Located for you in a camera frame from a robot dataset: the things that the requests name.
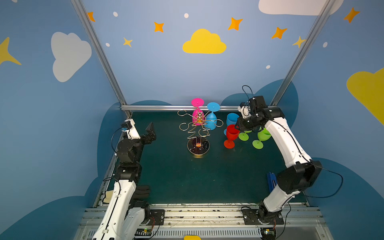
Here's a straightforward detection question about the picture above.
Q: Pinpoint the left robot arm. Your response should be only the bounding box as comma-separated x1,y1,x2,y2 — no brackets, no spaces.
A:
92,119,157,240

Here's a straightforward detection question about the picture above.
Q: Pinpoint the gold wire glass rack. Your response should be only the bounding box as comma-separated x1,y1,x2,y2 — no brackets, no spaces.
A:
177,110,224,158

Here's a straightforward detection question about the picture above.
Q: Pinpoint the red wine glass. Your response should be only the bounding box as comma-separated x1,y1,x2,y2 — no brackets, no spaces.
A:
224,125,240,149

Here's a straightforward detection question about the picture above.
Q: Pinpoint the rear frame bar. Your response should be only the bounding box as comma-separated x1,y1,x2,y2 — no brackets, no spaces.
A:
121,105,239,112

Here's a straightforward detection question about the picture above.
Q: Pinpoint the blue tool at table edge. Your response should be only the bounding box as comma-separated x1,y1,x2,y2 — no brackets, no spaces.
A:
267,172,277,193

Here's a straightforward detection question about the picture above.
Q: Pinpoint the right frame post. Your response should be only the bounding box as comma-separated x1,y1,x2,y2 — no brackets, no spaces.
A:
270,0,337,106

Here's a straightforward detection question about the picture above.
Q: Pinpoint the left circuit board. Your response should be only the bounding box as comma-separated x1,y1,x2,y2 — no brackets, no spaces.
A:
135,228,152,238

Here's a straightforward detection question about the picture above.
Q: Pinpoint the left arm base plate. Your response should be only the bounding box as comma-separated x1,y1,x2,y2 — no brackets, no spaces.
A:
142,209,165,226

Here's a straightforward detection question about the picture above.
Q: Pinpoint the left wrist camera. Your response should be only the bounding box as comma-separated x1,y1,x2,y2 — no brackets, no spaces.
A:
121,119,141,140

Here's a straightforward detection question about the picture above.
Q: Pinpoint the left frame post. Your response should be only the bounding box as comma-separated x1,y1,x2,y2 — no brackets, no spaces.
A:
71,0,127,106

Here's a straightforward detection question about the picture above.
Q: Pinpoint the aluminium rail base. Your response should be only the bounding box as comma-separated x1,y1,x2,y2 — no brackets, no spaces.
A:
75,203,333,240

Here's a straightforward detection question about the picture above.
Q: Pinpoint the blue wine glass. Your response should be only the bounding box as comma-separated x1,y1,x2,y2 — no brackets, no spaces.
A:
226,113,239,126
205,102,220,130

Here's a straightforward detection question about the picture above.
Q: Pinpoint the circuit board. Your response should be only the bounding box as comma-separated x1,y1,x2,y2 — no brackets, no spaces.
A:
261,228,277,240
135,228,152,238

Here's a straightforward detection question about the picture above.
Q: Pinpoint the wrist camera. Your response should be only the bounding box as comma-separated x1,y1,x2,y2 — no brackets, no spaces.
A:
121,119,141,140
238,96,268,119

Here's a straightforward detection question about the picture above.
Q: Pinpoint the green wine glass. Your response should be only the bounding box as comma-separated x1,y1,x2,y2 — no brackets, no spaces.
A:
238,131,252,142
252,128,272,150

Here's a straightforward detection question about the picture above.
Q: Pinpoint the black glove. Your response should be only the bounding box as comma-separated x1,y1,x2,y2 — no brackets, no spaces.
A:
132,185,151,200

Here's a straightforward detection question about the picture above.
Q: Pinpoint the pink wine glass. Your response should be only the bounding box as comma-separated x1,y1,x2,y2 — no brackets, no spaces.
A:
191,98,205,126

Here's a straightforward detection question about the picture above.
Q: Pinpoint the yellow object at bottom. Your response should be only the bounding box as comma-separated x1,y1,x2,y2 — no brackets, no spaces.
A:
184,236,202,240

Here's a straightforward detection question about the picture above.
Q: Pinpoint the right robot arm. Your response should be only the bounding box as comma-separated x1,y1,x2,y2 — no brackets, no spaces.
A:
235,97,322,224

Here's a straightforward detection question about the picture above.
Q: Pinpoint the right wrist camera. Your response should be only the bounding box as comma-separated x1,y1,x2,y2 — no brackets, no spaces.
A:
238,96,268,119

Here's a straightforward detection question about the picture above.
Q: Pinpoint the right circuit board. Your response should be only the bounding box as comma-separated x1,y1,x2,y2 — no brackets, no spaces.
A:
261,228,277,240

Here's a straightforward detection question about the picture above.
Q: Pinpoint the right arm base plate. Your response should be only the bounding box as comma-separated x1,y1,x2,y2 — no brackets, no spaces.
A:
241,208,285,225

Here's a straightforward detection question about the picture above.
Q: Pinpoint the frame post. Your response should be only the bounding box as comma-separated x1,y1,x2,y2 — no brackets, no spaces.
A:
270,0,337,106
71,0,127,106

